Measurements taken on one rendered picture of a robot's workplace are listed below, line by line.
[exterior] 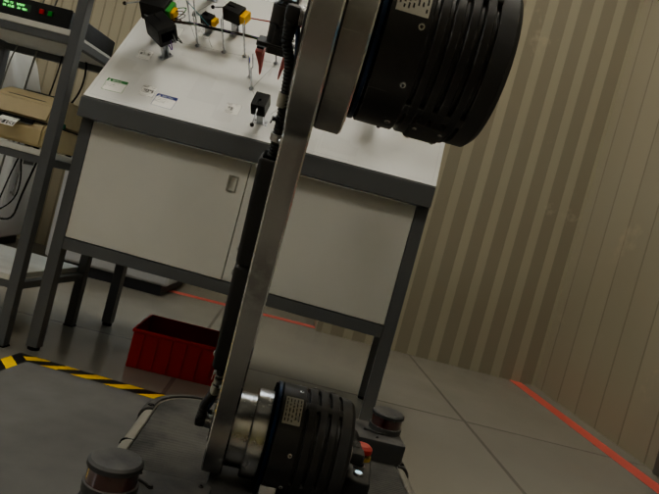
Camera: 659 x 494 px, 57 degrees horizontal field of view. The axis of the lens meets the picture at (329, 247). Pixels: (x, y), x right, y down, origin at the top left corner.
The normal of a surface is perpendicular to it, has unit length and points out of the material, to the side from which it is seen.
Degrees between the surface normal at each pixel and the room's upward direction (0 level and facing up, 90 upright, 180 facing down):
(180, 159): 90
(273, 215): 115
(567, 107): 90
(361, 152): 53
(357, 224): 90
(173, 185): 90
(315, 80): 132
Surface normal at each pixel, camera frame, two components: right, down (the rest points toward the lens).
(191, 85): 0.09, -0.56
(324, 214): -0.07, 0.02
